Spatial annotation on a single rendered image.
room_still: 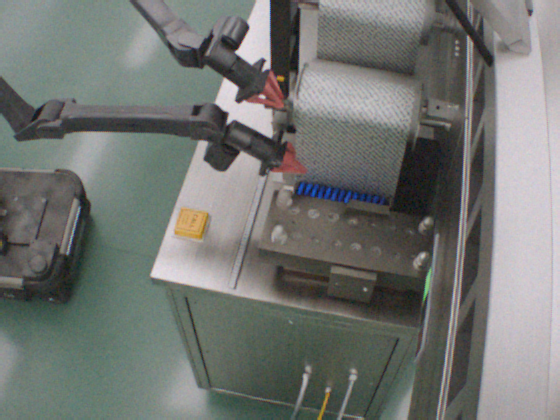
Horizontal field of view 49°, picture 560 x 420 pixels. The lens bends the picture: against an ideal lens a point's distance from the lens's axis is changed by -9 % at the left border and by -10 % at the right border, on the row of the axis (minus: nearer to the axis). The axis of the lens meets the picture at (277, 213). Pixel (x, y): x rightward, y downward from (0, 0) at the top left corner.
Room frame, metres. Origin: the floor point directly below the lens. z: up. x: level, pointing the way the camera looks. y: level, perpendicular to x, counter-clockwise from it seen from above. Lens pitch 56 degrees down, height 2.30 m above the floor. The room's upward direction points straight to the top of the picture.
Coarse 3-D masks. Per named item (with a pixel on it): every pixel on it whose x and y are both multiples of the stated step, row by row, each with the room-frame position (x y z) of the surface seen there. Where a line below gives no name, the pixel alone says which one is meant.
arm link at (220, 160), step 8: (224, 112) 1.02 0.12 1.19; (224, 120) 0.99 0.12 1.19; (200, 128) 0.95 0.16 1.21; (208, 128) 0.95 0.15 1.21; (224, 128) 0.97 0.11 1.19; (200, 136) 0.94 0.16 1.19; (208, 136) 0.94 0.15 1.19; (216, 136) 0.95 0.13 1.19; (208, 144) 0.98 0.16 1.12; (216, 144) 0.94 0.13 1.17; (208, 152) 0.96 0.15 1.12; (216, 152) 0.96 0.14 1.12; (224, 152) 0.95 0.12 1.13; (240, 152) 0.97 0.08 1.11; (208, 160) 0.96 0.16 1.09; (216, 160) 0.95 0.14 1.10; (224, 160) 0.94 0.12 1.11; (232, 160) 0.95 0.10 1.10; (216, 168) 0.94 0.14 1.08; (224, 168) 0.94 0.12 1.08
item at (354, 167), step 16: (304, 144) 0.94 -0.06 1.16; (320, 144) 0.94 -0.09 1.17; (336, 144) 0.93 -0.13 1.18; (352, 144) 0.92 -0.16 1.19; (304, 160) 0.94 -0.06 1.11; (320, 160) 0.93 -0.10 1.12; (336, 160) 0.93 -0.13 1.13; (352, 160) 0.92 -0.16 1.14; (368, 160) 0.91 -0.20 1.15; (384, 160) 0.90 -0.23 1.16; (400, 160) 0.90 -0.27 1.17; (304, 176) 0.94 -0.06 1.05; (320, 176) 0.93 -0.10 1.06; (336, 176) 0.93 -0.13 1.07; (352, 176) 0.92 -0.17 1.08; (368, 176) 0.91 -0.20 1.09; (384, 176) 0.90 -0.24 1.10; (368, 192) 0.91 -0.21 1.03; (384, 192) 0.90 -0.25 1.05
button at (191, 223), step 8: (184, 208) 0.94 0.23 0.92; (184, 216) 0.92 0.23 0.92; (192, 216) 0.92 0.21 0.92; (200, 216) 0.92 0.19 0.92; (176, 224) 0.89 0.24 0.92; (184, 224) 0.89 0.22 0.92; (192, 224) 0.89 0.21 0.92; (200, 224) 0.89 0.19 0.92; (176, 232) 0.88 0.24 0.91; (184, 232) 0.87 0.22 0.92; (192, 232) 0.87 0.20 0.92; (200, 232) 0.87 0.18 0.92
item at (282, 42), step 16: (272, 0) 1.30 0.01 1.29; (288, 0) 1.29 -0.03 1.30; (272, 16) 1.30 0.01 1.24; (288, 16) 1.29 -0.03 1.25; (272, 32) 1.30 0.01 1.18; (288, 32) 1.29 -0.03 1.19; (272, 48) 1.30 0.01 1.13; (288, 48) 1.29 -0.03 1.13; (272, 64) 1.30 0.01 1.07; (288, 64) 1.29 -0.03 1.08; (288, 80) 1.29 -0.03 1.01; (288, 96) 1.29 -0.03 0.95
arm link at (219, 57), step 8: (216, 40) 1.06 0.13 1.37; (224, 40) 1.06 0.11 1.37; (208, 48) 1.04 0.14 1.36; (216, 48) 1.03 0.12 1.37; (224, 48) 1.03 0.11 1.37; (232, 48) 1.06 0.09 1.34; (208, 56) 1.02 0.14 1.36; (216, 56) 1.01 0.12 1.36; (224, 56) 1.02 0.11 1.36; (232, 56) 1.03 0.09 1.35; (208, 64) 1.01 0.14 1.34; (216, 64) 1.01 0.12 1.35; (224, 64) 1.01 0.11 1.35; (232, 64) 1.01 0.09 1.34; (216, 72) 1.01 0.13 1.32; (224, 72) 1.00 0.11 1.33
